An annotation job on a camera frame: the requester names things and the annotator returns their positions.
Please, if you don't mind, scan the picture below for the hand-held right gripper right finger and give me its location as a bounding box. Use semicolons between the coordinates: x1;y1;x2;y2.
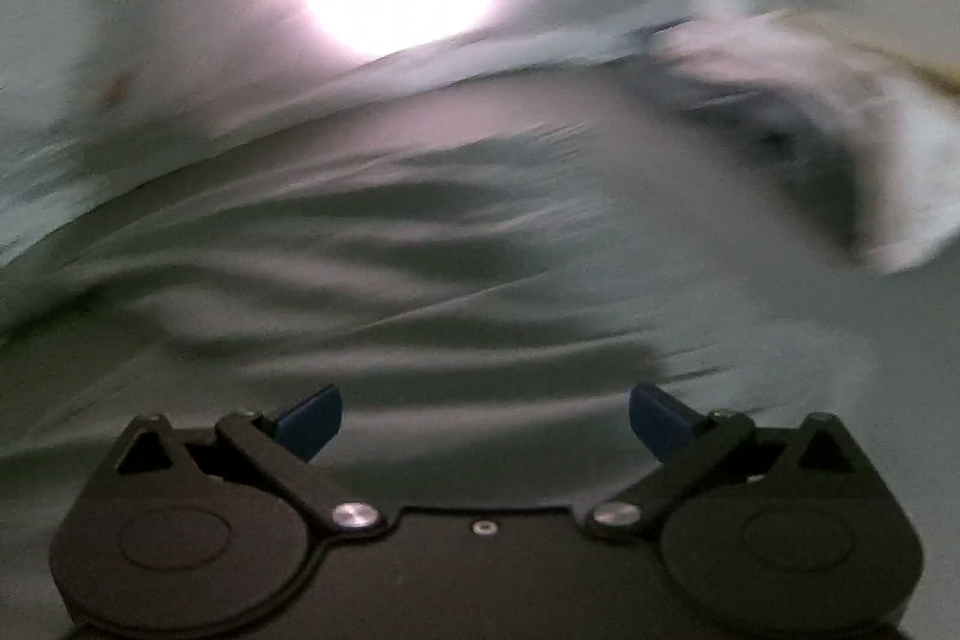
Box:
583;382;865;540

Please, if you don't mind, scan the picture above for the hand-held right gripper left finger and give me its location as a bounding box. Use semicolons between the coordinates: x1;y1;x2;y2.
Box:
114;384;386;534

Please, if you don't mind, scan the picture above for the grey cloth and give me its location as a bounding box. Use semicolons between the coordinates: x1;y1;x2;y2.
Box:
0;62;863;513

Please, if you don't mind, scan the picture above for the white cloth pile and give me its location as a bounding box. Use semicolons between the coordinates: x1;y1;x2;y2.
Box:
652;0;960;275

